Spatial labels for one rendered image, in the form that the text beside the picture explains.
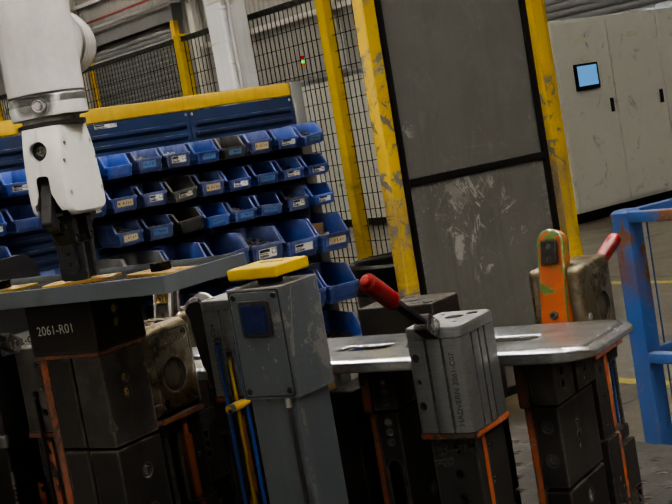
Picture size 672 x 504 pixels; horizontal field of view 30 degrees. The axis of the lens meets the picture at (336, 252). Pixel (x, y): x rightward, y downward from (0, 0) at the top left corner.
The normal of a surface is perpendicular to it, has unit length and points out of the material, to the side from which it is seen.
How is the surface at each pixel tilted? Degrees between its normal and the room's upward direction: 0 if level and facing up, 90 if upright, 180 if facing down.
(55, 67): 90
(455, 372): 90
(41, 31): 90
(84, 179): 89
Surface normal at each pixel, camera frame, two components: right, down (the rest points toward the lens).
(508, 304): 0.61, -0.05
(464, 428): -0.52, 0.17
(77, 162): 0.96, -0.14
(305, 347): 0.84, -0.09
